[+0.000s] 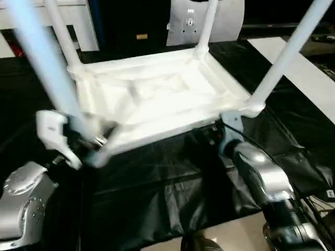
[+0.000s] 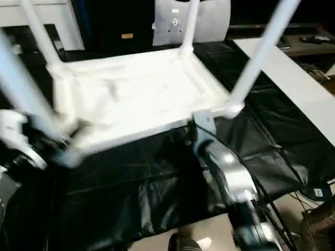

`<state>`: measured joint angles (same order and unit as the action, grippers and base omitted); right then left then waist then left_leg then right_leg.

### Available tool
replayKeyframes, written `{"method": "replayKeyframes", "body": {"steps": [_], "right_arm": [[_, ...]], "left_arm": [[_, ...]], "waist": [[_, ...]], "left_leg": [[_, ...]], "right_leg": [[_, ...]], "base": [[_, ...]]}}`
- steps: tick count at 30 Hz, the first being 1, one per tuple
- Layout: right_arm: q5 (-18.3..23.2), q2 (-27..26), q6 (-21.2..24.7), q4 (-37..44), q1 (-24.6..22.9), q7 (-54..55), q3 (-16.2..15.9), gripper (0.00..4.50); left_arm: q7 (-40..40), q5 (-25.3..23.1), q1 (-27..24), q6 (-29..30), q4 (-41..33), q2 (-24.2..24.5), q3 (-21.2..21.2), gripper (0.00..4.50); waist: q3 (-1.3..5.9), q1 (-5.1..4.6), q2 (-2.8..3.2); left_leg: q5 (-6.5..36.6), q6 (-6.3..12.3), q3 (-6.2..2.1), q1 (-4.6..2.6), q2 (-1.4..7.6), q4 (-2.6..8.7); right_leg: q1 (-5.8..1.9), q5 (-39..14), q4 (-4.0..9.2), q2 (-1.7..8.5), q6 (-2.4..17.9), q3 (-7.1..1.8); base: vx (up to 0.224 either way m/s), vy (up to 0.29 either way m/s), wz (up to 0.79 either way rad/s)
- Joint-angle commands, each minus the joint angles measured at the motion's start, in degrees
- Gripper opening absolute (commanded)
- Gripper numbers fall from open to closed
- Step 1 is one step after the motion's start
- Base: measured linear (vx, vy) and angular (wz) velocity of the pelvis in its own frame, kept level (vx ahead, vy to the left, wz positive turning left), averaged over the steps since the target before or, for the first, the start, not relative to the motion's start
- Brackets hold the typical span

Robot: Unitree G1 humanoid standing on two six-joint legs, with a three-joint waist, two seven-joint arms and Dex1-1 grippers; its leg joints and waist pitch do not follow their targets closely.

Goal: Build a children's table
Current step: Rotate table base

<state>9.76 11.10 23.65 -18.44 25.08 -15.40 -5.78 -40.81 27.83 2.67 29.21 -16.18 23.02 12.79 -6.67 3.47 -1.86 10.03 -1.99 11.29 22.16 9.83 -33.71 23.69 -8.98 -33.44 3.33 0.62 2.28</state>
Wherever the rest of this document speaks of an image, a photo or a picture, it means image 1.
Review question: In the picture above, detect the black work mat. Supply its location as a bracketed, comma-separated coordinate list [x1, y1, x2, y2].
[0, 40, 335, 251]

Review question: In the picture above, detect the white glass-door cabinet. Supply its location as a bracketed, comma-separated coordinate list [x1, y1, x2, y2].
[0, 0, 100, 60]

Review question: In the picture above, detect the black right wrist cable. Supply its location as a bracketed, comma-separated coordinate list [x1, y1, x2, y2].
[227, 125, 328, 251]

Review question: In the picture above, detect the white flat board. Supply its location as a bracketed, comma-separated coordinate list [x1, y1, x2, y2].
[247, 36, 335, 116]

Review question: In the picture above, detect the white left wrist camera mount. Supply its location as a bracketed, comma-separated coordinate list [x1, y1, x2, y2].
[35, 109, 83, 169]

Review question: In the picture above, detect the black furniture with yellow label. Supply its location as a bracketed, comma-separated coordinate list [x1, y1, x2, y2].
[87, 0, 173, 53]

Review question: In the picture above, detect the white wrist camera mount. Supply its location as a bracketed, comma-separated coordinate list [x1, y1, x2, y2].
[219, 111, 245, 139]
[35, 109, 83, 169]

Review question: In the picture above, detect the dark right robot foot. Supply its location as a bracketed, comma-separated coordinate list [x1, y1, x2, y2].
[180, 230, 223, 251]

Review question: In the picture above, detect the white plastic table top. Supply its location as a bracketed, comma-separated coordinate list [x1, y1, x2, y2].
[66, 47, 266, 168]

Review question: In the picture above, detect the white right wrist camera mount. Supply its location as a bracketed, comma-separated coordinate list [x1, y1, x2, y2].
[219, 111, 245, 139]

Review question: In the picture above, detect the black adapter with white label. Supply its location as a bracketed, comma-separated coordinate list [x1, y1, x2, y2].
[318, 187, 335, 203]

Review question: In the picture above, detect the white plastic table leg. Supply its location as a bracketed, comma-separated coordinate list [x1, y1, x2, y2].
[247, 0, 335, 113]
[193, 0, 219, 60]
[44, 0, 84, 74]
[10, 0, 92, 147]

